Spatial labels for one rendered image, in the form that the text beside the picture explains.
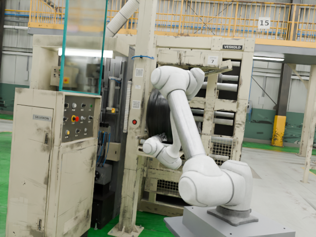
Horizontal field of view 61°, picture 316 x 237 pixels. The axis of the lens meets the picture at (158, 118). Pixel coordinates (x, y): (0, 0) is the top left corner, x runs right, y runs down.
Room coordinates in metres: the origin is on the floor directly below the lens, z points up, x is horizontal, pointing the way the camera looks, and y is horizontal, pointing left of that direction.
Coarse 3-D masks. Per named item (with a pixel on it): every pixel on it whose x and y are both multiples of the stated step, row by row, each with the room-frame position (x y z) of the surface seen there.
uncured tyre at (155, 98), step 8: (152, 96) 2.23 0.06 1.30; (160, 96) 2.21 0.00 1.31; (152, 104) 2.20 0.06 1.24; (160, 104) 2.18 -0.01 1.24; (168, 104) 2.17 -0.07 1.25; (152, 112) 2.19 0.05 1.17; (160, 112) 2.17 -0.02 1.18; (168, 112) 2.15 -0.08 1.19; (152, 120) 2.19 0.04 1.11; (160, 120) 2.17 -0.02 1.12; (168, 120) 2.15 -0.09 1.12; (152, 128) 2.22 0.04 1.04; (160, 128) 2.19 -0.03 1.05; (168, 128) 2.17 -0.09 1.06; (168, 136) 2.21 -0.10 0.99
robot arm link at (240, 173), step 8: (232, 160) 1.27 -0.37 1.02; (224, 168) 1.25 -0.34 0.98; (232, 168) 1.22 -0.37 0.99; (240, 168) 1.22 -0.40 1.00; (248, 168) 1.24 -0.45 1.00; (232, 176) 1.19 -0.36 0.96; (240, 176) 1.20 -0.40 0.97; (248, 176) 1.22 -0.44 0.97; (240, 184) 1.19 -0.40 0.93; (248, 184) 1.21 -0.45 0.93; (240, 192) 1.18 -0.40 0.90; (248, 192) 1.21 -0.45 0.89; (232, 200) 1.17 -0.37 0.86; (240, 200) 1.19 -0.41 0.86; (248, 200) 1.22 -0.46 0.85; (232, 208) 1.20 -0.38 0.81; (240, 208) 1.20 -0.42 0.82; (248, 208) 1.22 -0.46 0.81
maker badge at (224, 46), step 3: (222, 45) 2.81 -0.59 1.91; (225, 45) 2.80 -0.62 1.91; (228, 45) 2.79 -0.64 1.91; (231, 45) 2.79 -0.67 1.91; (234, 45) 2.78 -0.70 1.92; (237, 45) 2.77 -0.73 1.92; (240, 45) 2.76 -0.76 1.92; (222, 48) 2.81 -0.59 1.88; (225, 48) 2.80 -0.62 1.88; (228, 48) 2.79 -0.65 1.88; (231, 48) 2.78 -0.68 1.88; (234, 48) 2.78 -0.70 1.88; (237, 48) 2.77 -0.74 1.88; (240, 48) 2.76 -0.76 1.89
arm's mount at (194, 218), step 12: (192, 216) 1.28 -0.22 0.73; (204, 216) 1.24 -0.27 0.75; (264, 216) 1.33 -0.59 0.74; (192, 228) 1.27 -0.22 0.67; (204, 228) 1.18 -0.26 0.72; (216, 228) 1.11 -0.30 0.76; (228, 228) 1.13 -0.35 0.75; (240, 228) 1.14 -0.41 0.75; (252, 228) 1.15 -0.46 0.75; (264, 228) 1.17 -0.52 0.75; (276, 228) 1.18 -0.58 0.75; (288, 228) 1.20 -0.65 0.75
